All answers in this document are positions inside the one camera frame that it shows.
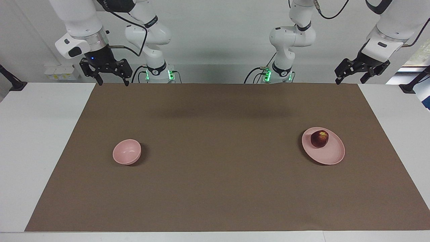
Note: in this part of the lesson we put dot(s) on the pink bowl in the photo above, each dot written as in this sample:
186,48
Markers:
126,153

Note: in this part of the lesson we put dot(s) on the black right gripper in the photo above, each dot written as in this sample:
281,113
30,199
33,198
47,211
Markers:
100,57

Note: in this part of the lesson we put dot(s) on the window with green view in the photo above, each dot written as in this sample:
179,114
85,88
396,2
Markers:
418,55

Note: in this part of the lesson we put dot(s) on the pink plate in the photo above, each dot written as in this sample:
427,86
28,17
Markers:
331,153

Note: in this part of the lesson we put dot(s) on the brown table mat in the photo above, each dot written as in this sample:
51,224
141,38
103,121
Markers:
215,185

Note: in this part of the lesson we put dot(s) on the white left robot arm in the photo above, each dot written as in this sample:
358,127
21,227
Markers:
292,37

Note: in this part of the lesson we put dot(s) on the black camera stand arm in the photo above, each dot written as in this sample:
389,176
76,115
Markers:
410,87
15,84

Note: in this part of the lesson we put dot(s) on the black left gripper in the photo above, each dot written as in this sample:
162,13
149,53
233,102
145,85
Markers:
369,60

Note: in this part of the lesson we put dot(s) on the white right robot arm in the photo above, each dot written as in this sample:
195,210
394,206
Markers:
80,20

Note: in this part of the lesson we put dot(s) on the white wall socket strip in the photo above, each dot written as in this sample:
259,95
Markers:
60,72

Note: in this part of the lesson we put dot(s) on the red apple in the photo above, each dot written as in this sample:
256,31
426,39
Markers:
319,139

